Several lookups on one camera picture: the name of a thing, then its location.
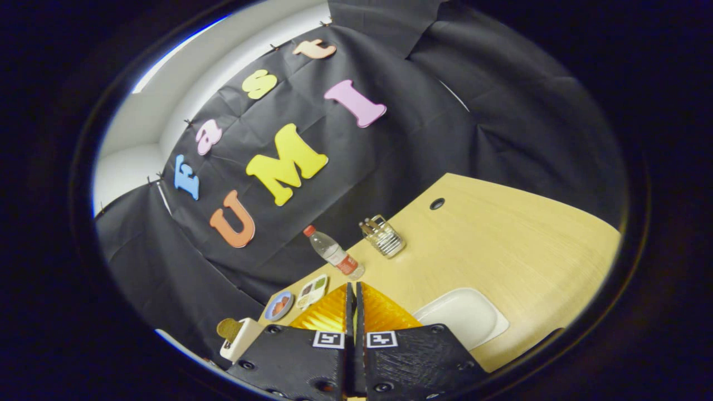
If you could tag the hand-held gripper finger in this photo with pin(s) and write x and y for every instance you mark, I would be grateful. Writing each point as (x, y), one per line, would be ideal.
(349, 312)
(360, 317)

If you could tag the brown bread slice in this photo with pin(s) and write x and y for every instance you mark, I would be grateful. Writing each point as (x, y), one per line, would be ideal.
(228, 328)

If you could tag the white divided condiment tray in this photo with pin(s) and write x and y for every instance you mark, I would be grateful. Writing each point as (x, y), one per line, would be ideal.
(312, 291)

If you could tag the clear plastic water bottle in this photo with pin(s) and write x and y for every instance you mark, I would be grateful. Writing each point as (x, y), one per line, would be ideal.
(334, 253)

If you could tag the red food slices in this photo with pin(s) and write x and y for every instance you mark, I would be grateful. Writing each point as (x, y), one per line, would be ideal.
(279, 305)

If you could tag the blue plate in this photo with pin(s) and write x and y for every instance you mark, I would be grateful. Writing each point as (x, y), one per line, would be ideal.
(268, 313)

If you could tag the clear cutlery holder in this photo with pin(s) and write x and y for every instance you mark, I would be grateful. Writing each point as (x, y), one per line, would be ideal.
(387, 239)

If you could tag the small white rectangular plate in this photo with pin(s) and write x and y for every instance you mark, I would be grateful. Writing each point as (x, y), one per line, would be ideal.
(462, 314)

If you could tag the white toaster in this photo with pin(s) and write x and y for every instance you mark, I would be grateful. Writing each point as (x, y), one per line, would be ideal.
(245, 340)

